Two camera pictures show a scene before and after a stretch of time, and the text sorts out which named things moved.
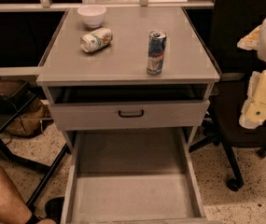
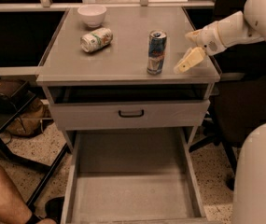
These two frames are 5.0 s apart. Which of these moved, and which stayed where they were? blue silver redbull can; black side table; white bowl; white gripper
Moved: white gripper
Stayed: blue silver redbull can; white bowl; black side table
